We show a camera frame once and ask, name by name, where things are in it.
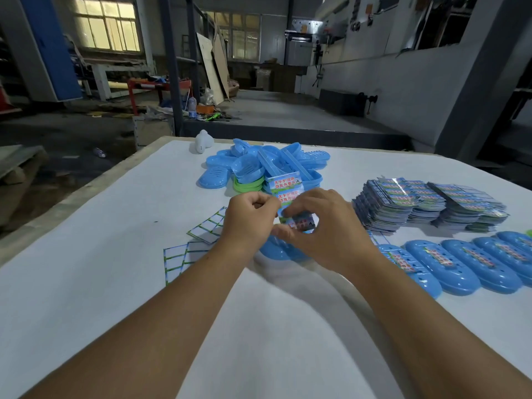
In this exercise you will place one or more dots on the pile of blue soap dishes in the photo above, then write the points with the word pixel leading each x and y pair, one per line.
pixel 249 164

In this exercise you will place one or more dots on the green-edged sticker sheet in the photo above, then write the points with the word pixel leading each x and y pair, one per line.
pixel 284 182

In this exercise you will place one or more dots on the thick dark steel post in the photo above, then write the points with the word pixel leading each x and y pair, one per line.
pixel 172 74

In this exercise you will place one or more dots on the clear water bottle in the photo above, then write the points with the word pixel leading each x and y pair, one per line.
pixel 192 107

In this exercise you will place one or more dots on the pale wooden crate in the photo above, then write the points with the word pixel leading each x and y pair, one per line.
pixel 154 132

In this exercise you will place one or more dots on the person's right forearm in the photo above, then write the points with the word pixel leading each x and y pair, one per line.
pixel 440 340

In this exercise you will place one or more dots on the white plastic bag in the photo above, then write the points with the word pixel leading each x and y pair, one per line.
pixel 208 96

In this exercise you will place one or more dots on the black box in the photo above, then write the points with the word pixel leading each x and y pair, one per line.
pixel 343 102

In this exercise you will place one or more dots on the stacks of colourful sticker sheets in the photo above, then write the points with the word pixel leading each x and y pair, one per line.
pixel 382 205

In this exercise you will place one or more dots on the person's left forearm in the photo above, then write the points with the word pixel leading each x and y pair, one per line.
pixel 133 336

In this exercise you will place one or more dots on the plastic bottle on floor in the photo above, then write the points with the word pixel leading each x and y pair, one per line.
pixel 99 152

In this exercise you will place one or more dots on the white metal workbench frame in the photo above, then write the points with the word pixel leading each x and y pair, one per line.
pixel 102 82

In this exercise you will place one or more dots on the green tool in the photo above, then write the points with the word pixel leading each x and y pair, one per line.
pixel 213 116

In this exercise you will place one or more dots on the person's left hand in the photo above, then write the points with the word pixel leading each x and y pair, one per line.
pixel 249 224

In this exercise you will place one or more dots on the orange box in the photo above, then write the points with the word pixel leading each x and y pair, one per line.
pixel 205 109

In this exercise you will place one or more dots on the fanned backing sheets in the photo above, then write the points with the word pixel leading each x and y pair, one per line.
pixel 205 230

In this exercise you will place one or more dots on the thin dark steel post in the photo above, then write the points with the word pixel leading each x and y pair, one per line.
pixel 193 49

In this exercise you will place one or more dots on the blue and white machine cabinet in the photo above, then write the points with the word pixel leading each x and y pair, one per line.
pixel 50 45

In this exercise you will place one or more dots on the wicker basket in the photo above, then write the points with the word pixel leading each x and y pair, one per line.
pixel 234 88

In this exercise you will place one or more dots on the pale leaning plywood board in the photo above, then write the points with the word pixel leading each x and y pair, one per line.
pixel 210 68

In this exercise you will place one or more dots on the wide window with grid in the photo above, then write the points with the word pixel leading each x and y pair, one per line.
pixel 241 39

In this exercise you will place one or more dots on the brown leaning board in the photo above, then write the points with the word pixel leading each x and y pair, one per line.
pixel 221 64

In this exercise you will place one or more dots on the black wall plug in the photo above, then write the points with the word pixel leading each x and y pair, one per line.
pixel 371 99

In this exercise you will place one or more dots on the person's right hand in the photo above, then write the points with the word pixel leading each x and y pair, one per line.
pixel 332 236

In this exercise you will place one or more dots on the wooden pallet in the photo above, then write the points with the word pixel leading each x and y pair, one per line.
pixel 18 162

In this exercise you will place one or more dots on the red metal table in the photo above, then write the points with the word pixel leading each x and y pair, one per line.
pixel 145 83

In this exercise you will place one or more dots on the silver machine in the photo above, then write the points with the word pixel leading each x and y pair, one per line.
pixel 300 49

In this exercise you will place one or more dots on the grey slanted pillar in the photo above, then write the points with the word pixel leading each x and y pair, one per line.
pixel 478 95

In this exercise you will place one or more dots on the large bright window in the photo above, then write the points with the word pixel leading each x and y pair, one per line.
pixel 106 29

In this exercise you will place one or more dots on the small white plastic figure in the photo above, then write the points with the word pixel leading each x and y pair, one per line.
pixel 203 142

